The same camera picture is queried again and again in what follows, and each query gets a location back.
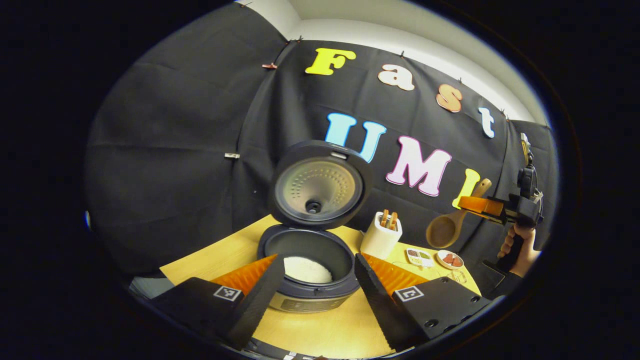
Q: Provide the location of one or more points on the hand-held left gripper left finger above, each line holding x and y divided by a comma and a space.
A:
260, 300

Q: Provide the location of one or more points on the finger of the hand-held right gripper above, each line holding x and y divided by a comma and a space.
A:
480, 205

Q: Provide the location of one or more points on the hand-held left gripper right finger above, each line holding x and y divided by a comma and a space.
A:
375, 300

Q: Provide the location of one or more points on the wooden spoon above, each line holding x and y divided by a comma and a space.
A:
442, 231

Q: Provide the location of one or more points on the white rice heap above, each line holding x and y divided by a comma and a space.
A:
310, 270

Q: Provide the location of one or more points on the dark grey rice cooker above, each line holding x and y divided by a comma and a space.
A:
315, 190

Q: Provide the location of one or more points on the white toaster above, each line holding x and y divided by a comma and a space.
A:
377, 243

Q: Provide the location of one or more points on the white divided tray of beans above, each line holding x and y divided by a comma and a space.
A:
419, 260

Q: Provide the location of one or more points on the red meat piece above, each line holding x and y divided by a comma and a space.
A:
457, 261
448, 258

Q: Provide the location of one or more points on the white round plate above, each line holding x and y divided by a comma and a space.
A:
441, 262

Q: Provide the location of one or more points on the toasted bread slice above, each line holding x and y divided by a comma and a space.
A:
384, 218
393, 221

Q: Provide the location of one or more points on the black backdrop cloth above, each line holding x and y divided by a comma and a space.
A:
165, 150

